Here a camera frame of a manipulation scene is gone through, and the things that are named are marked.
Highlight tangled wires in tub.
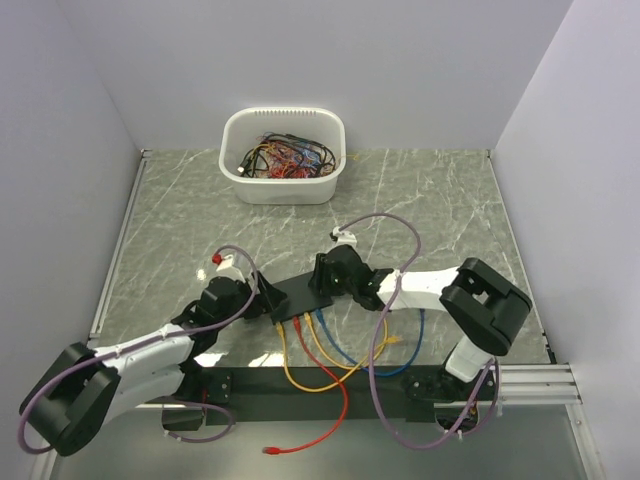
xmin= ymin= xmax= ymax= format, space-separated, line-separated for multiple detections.
xmin=236 ymin=131 xmax=337 ymax=181

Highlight red ethernet cable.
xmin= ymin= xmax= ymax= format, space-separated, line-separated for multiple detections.
xmin=262 ymin=315 xmax=350 ymax=456

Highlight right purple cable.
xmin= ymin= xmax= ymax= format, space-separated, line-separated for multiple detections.
xmin=331 ymin=213 xmax=501 ymax=450

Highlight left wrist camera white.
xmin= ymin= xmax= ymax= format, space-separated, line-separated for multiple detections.
xmin=212 ymin=253 xmax=250 ymax=282

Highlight yellow ethernet cable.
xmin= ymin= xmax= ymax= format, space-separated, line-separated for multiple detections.
xmin=302 ymin=311 xmax=404 ymax=371
xmin=274 ymin=321 xmax=351 ymax=392

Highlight aluminium rail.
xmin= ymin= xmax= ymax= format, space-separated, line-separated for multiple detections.
xmin=53 ymin=363 xmax=583 ymax=410

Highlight white plastic tub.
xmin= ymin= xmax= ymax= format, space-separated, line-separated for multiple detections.
xmin=219 ymin=107 xmax=347 ymax=205

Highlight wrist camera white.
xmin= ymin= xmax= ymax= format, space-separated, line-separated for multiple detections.
xmin=212 ymin=253 xmax=250 ymax=282
xmin=329 ymin=227 xmax=357 ymax=248

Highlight black network switch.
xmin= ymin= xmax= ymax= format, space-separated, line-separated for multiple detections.
xmin=270 ymin=272 xmax=334 ymax=324

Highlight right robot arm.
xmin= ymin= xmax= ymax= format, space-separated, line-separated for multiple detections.
xmin=309 ymin=245 xmax=533 ymax=399

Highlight blue ethernet cable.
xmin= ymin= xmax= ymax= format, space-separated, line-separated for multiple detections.
xmin=314 ymin=307 xmax=426 ymax=377

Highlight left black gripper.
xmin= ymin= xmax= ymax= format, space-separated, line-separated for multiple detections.
xmin=216 ymin=270 xmax=287 ymax=330

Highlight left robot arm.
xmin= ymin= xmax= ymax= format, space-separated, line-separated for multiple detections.
xmin=18 ymin=275 xmax=287 ymax=456

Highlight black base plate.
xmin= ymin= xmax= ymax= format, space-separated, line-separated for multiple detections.
xmin=145 ymin=365 xmax=476 ymax=431

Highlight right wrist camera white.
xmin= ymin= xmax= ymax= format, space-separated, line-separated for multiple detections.
xmin=329 ymin=227 xmax=357 ymax=248

